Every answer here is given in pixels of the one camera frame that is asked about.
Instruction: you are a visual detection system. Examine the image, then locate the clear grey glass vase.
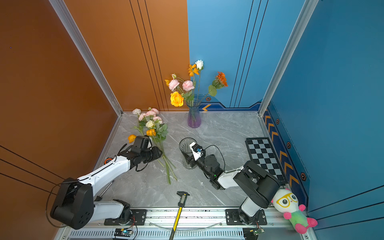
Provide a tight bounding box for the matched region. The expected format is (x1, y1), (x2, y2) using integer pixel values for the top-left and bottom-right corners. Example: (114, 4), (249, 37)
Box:
(179, 138), (196, 170)

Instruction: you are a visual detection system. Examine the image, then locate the blue purple glass vase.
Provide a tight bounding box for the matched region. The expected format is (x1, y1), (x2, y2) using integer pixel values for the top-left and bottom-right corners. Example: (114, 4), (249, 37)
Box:
(187, 100), (202, 129)

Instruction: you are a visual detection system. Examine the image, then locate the yellow rose flower stem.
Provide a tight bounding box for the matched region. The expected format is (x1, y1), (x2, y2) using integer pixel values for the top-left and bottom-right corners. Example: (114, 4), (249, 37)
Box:
(170, 91), (194, 107)

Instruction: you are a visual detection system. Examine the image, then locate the pink peony flower stem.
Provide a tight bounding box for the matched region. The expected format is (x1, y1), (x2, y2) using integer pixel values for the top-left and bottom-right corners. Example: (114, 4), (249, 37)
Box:
(165, 74), (195, 95)

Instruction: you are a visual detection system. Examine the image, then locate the orange gerbera flower stem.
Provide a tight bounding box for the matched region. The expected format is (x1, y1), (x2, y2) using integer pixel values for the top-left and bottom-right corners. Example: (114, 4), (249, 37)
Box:
(197, 72), (228, 104)

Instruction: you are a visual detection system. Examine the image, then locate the white rose flower stem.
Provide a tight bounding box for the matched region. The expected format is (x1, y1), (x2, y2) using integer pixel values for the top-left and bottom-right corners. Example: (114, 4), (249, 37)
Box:
(195, 60), (204, 96)

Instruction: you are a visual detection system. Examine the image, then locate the yellow poppy flower stem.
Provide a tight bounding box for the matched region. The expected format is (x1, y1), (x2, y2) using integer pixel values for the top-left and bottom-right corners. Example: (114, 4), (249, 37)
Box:
(164, 63), (199, 100)

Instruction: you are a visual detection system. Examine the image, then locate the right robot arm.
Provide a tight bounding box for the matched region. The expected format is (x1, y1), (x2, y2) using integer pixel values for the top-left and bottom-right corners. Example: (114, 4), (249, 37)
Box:
(184, 153), (280, 225)

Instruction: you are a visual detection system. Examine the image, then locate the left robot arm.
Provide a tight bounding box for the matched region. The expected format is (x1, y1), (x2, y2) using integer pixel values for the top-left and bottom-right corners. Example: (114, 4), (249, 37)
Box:
(46, 136), (163, 230)

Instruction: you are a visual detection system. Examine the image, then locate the mixed flower bunch on table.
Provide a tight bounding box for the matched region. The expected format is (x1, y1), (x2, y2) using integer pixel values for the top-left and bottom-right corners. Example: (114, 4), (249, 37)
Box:
(132, 108), (178, 185)

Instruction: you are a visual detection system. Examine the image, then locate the yellow black caliper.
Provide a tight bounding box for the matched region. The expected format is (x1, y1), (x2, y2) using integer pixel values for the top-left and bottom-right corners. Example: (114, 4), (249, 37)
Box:
(169, 191), (190, 240)

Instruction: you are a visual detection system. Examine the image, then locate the orange black tape roll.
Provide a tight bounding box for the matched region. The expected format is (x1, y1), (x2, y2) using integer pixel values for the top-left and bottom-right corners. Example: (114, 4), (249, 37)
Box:
(104, 156), (116, 165)

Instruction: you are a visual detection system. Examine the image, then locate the black white checkerboard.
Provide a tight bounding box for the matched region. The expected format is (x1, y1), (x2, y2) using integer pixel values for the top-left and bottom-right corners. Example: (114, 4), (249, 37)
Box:
(245, 137), (288, 186)

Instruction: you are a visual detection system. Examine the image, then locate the left green circuit board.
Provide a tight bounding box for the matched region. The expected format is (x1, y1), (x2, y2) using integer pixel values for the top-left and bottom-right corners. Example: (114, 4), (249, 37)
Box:
(114, 228), (135, 240)

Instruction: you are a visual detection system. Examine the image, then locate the green circuit board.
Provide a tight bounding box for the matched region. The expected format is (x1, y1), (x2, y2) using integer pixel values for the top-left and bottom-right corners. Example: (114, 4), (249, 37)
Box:
(243, 228), (265, 240)
(114, 228), (135, 240)

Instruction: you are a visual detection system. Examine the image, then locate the right green circuit board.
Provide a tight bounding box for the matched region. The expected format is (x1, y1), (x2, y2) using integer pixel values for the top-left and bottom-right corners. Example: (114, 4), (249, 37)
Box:
(243, 228), (265, 240)

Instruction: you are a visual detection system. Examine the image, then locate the pink green plush toy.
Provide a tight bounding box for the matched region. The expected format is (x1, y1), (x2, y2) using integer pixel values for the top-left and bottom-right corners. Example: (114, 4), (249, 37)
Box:
(271, 189), (318, 234)

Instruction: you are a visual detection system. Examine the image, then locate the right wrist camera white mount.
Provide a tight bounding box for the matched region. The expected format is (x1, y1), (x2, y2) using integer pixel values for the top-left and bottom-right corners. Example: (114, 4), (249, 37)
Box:
(190, 142), (205, 161)

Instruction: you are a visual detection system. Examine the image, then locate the aluminium front rail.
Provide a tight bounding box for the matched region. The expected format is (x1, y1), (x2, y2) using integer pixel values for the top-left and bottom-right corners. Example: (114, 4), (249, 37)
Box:
(55, 207), (317, 240)

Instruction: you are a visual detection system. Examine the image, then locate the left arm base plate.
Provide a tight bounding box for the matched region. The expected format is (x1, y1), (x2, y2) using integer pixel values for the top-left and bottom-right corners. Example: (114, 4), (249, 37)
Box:
(104, 209), (147, 226)

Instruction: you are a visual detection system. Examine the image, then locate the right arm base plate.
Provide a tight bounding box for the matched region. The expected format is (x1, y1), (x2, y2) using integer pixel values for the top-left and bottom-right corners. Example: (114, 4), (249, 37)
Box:
(225, 209), (267, 226)

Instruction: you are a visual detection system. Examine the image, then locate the green handled screwdriver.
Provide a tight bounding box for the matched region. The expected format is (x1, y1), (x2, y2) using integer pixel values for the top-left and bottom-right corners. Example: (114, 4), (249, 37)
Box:
(95, 181), (114, 202)

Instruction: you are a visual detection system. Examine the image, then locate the left aluminium corner post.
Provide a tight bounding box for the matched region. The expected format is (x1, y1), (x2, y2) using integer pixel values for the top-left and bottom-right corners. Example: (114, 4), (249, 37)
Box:
(49, 0), (124, 117)

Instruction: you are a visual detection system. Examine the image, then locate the aluminium corner post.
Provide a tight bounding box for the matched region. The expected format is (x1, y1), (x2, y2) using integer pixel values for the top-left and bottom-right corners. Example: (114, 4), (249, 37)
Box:
(49, 0), (124, 117)
(258, 0), (319, 117)

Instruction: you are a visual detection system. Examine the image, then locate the right aluminium corner post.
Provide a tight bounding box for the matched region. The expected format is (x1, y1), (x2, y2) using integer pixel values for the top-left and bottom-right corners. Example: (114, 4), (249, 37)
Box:
(258, 0), (319, 117)

